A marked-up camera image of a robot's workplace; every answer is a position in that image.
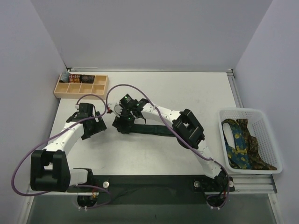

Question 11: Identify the dark green tie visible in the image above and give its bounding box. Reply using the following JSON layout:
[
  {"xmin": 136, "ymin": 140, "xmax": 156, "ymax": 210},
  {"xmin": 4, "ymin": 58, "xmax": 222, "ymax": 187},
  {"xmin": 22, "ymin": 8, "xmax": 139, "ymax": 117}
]
[{"xmin": 112, "ymin": 116, "xmax": 178, "ymax": 137}]

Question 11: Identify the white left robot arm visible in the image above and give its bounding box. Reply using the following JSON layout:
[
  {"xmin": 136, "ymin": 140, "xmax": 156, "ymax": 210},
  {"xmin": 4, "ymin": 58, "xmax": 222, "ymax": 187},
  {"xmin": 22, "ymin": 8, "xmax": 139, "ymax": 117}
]
[{"xmin": 30, "ymin": 103, "xmax": 107, "ymax": 192}]

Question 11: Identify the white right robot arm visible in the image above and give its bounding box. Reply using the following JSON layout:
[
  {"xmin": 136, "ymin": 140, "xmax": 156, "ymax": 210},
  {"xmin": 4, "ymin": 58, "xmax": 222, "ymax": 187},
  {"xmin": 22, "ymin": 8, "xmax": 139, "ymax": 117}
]
[{"xmin": 108, "ymin": 94, "xmax": 229, "ymax": 191}]

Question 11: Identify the wooden compartment organizer box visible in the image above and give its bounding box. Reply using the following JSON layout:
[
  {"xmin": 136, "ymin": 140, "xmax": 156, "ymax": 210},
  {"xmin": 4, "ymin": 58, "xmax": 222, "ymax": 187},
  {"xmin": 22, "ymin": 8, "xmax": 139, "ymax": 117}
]
[{"xmin": 54, "ymin": 73, "xmax": 109, "ymax": 99}]

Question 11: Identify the dark brown rolled tie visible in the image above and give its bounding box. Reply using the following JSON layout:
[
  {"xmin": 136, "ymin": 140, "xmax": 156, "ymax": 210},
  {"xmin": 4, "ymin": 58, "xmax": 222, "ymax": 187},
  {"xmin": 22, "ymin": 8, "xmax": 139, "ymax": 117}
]
[{"xmin": 81, "ymin": 75, "xmax": 95, "ymax": 84}]

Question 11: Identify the red patterned rolled tie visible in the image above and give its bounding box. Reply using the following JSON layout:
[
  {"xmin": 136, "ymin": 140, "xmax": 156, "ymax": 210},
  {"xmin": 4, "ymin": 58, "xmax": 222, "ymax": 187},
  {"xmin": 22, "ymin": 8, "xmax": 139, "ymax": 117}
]
[{"xmin": 69, "ymin": 74, "xmax": 82, "ymax": 84}]

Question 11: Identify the grey rolled tie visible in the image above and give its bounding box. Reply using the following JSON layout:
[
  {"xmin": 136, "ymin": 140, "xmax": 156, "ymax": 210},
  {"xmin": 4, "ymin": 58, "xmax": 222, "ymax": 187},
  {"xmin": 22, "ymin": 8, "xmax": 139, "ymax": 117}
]
[{"xmin": 59, "ymin": 72, "xmax": 70, "ymax": 83}]

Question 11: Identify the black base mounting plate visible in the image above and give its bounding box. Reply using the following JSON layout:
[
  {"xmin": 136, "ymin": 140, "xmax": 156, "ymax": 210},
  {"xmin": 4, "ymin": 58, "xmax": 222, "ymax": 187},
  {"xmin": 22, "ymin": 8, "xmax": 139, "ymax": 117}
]
[{"xmin": 67, "ymin": 175, "xmax": 235, "ymax": 208}]

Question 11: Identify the blue yellow patterned tie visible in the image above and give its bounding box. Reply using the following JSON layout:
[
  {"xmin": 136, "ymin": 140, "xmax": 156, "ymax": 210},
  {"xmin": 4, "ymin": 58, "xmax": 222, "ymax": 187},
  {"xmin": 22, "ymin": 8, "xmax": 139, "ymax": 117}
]
[{"xmin": 221, "ymin": 119, "xmax": 251, "ymax": 170}]

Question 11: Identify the white plastic basket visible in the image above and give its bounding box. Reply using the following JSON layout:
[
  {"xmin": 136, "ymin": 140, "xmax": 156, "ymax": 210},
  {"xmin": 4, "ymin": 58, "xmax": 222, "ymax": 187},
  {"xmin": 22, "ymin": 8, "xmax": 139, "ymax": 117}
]
[{"xmin": 218, "ymin": 108, "xmax": 283, "ymax": 175}]

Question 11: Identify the brown green patterned tie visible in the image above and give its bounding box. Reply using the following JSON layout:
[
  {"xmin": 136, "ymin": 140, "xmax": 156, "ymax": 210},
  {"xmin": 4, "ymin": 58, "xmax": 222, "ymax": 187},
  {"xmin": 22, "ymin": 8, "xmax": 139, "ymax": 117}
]
[{"xmin": 236, "ymin": 119, "xmax": 277, "ymax": 170}]

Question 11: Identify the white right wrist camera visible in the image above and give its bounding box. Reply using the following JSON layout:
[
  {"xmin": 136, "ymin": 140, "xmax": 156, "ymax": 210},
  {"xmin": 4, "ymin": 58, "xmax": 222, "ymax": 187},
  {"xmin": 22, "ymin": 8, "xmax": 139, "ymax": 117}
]
[{"xmin": 107, "ymin": 103, "xmax": 119, "ymax": 115}]

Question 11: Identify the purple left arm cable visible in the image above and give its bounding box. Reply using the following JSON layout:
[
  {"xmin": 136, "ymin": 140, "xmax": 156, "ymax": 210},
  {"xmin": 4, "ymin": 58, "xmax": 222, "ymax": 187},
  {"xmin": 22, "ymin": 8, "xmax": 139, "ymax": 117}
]
[{"xmin": 11, "ymin": 94, "xmax": 115, "ymax": 208}]

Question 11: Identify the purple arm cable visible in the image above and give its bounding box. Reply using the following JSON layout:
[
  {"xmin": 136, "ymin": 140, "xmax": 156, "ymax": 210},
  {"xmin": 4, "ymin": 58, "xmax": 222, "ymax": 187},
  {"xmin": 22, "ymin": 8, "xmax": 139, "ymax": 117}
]
[
  {"xmin": 11, "ymin": 94, "xmax": 115, "ymax": 208},
  {"xmin": 105, "ymin": 84, "xmax": 231, "ymax": 208}
]

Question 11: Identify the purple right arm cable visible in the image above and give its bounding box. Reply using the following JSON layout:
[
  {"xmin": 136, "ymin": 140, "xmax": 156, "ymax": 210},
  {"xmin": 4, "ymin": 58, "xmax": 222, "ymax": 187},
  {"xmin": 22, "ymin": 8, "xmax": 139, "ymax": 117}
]
[{"xmin": 105, "ymin": 84, "xmax": 231, "ymax": 208}]

